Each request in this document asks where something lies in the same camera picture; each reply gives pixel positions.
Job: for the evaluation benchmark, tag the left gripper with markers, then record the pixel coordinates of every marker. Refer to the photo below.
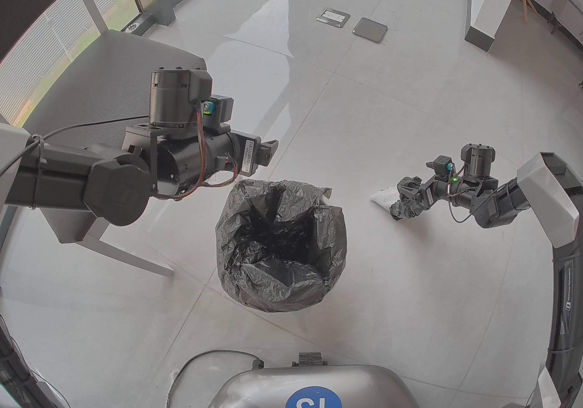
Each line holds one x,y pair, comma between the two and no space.
227,155

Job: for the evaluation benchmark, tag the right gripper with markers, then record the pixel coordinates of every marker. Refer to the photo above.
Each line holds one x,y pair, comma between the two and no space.
442,192

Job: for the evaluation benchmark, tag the black plastic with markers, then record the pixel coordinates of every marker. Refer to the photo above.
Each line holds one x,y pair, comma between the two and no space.
405,209

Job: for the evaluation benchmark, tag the black plastic bag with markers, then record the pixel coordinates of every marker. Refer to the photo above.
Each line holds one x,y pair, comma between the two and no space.
273,274

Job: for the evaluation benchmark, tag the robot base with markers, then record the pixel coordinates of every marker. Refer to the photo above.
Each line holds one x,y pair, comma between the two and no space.
273,388

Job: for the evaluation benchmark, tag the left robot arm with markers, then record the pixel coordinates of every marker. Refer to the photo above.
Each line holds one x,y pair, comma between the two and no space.
114,187

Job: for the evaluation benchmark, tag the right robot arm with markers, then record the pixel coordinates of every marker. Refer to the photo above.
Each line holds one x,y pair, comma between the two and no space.
546,196

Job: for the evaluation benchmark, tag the white printed wrapper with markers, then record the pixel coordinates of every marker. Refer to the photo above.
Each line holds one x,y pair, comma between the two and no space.
381,197

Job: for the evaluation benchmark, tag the dark grey white-legged chair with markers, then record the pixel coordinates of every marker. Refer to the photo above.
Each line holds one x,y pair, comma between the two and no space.
114,60

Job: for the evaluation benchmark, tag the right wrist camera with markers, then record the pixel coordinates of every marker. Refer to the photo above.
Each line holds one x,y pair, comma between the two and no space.
441,165

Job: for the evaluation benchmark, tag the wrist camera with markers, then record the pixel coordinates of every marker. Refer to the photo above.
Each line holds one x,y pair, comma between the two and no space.
223,107
441,165

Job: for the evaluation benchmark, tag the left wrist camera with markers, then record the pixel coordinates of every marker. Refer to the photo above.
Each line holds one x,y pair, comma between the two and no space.
223,107

